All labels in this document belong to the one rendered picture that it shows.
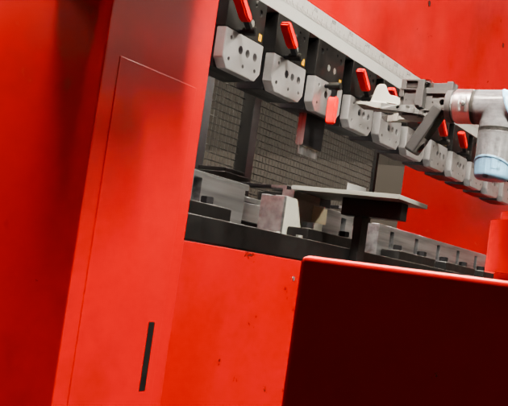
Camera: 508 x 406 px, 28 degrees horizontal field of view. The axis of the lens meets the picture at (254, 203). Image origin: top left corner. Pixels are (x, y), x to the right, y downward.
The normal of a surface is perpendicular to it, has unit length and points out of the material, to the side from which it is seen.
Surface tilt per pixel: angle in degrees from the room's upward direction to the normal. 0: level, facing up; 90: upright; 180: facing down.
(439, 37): 90
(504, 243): 90
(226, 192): 90
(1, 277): 90
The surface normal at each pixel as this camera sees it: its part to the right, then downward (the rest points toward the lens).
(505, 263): -0.77, -0.15
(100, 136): 0.87, 0.09
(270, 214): -0.48, -0.13
